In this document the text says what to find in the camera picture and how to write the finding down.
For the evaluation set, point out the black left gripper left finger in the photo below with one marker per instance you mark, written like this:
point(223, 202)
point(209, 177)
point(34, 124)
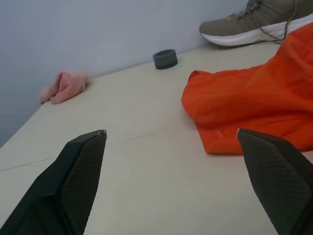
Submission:
point(73, 186)

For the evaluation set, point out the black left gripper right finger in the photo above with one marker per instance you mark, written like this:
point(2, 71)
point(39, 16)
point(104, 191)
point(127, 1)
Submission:
point(276, 181)

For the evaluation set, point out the orange shorts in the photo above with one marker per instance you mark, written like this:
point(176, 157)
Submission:
point(256, 102)

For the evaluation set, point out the pink fluffy cloth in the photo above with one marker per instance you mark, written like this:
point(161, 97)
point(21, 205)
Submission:
point(64, 86)

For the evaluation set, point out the grey sneaker with white sole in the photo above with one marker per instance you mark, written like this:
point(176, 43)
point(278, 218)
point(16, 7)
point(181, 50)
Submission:
point(247, 24)

